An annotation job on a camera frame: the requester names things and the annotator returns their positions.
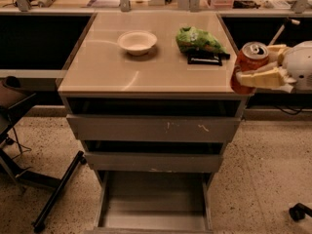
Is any black caster wheel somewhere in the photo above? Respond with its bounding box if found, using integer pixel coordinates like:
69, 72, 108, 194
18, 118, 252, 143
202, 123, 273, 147
289, 203, 312, 221

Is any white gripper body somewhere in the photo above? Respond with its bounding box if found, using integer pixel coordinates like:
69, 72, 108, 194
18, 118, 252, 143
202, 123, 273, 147
283, 41, 312, 91

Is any white paper bowl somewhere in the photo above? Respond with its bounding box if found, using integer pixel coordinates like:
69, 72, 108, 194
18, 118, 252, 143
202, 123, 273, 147
117, 30, 157, 56

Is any grey bottom drawer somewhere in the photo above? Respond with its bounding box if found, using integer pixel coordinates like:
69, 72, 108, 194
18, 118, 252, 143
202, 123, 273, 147
85, 172, 214, 234

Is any grey top drawer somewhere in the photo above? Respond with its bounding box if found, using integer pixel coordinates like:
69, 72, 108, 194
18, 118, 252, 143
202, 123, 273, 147
67, 98, 243, 142

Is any white stick with cap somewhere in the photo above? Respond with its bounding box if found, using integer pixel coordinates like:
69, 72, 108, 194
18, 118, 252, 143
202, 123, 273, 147
268, 18, 300, 46

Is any orange coke can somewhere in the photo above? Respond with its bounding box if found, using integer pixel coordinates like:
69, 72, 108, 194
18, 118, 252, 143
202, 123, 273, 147
230, 42, 268, 95

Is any green chip bag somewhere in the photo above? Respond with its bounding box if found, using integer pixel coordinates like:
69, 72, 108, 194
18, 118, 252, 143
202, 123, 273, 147
175, 26, 230, 59

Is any grey drawer cabinet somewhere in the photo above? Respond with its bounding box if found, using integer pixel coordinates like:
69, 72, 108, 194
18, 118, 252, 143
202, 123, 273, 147
57, 11, 255, 234

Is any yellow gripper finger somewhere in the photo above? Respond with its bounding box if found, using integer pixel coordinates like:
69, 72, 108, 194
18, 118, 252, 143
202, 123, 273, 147
267, 44, 290, 65
235, 61, 296, 93

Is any grey middle drawer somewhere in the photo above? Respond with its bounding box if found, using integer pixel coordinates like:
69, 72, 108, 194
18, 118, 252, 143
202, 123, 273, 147
82, 140, 225, 173

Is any black chair base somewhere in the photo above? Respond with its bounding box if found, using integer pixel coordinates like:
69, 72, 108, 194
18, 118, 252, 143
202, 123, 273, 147
0, 76, 88, 234

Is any grey drawer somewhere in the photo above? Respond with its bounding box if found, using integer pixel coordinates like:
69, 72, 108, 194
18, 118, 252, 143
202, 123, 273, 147
82, 140, 225, 173
85, 172, 214, 234
67, 98, 243, 142

